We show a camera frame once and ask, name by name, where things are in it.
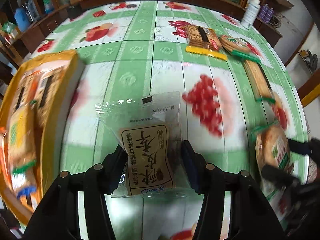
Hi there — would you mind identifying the round biscuit pack green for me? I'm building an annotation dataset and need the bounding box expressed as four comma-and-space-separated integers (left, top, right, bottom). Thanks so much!
251, 121, 294, 206

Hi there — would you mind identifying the beige dried fruit snack bag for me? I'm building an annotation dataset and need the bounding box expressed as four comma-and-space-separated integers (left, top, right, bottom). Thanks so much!
95, 91, 189, 198

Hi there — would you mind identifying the yellow edged cracker pack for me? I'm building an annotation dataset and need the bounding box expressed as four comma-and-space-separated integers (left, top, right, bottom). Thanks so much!
184, 25, 228, 61

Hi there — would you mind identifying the yellow green cracker pack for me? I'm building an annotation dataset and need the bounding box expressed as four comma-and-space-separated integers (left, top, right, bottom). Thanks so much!
8, 104, 36, 173

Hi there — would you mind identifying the orange soda cracker pack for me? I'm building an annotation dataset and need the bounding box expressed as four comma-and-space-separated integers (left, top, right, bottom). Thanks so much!
0, 127, 12, 192

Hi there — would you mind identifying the long green edged cracker pack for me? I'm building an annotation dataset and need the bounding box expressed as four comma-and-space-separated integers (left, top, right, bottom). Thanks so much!
243, 60, 276, 104

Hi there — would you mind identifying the green fruit pattern tablecloth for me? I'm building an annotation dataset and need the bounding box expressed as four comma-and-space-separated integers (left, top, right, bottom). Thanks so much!
34, 1, 308, 173

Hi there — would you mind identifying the yellow cardboard snack box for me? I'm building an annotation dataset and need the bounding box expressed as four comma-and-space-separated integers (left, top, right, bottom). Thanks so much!
1, 50, 85, 225

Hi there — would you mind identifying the brown cracker pack barcode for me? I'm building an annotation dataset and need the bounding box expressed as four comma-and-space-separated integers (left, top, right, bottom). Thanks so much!
12, 74, 39, 113

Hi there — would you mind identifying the white spray bottle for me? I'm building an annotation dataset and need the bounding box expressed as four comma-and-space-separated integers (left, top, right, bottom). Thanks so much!
240, 0, 260, 29

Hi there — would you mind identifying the green plastic bottle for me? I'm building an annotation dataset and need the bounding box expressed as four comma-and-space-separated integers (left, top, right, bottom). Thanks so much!
43, 0, 54, 14

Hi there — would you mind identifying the green snack bag on cabinet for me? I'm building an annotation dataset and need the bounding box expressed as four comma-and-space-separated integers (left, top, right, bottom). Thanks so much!
2, 21, 17, 34

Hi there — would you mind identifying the blue thermos jug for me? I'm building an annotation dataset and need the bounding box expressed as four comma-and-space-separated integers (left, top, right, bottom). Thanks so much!
14, 8, 30, 32

